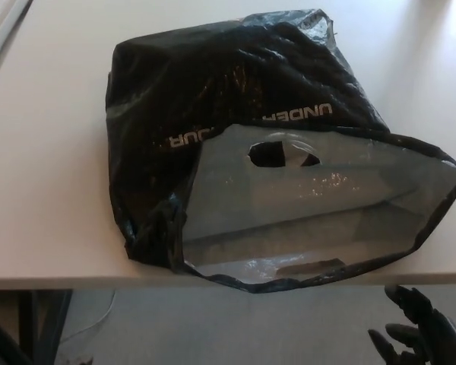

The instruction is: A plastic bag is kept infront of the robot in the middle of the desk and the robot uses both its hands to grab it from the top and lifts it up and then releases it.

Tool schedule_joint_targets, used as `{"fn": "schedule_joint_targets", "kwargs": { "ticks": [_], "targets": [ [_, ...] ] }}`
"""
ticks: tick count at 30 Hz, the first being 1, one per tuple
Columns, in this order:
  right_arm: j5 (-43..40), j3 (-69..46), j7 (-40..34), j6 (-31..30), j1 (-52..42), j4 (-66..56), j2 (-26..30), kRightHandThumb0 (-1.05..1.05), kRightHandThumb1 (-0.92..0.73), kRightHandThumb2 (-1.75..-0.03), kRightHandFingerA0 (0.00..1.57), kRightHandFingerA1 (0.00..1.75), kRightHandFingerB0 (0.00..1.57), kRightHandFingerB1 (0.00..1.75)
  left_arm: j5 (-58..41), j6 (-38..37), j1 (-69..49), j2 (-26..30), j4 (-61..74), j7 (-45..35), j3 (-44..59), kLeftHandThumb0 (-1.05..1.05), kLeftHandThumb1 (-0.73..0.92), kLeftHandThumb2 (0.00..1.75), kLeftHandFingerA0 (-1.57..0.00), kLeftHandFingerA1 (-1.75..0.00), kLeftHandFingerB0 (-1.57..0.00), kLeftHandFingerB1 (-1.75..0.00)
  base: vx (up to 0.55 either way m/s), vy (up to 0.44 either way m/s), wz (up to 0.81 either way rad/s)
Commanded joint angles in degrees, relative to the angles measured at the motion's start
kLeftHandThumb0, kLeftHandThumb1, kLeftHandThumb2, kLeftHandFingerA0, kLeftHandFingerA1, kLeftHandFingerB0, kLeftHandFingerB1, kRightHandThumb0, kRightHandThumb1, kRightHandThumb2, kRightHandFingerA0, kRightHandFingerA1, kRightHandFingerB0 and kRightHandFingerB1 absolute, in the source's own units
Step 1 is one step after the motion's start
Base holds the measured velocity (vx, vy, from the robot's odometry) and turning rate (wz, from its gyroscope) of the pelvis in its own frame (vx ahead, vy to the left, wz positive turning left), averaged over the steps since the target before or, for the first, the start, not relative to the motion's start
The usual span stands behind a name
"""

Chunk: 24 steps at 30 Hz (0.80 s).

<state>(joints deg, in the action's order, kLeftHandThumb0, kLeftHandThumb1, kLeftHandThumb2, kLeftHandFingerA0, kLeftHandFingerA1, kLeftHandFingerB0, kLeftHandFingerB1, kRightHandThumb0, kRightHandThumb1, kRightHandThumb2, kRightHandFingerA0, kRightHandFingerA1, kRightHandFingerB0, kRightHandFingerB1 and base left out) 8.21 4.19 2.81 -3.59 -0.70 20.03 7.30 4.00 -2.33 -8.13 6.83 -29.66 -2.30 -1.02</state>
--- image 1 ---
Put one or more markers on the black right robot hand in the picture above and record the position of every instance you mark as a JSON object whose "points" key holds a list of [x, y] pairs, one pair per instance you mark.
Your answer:
{"points": [[437, 338]]}

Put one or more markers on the black diagonal tube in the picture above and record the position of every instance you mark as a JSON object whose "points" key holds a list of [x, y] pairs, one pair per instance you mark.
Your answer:
{"points": [[0, 334]]}

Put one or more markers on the black metal table leg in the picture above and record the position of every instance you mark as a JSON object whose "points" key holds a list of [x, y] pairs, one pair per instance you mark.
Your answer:
{"points": [[47, 315]]}

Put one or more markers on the black printed plastic shopping bag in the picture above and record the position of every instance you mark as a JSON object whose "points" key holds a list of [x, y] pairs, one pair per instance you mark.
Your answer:
{"points": [[251, 95]]}

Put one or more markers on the grey metal desk rail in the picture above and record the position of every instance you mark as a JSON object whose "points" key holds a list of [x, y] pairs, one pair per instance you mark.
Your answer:
{"points": [[7, 28]]}

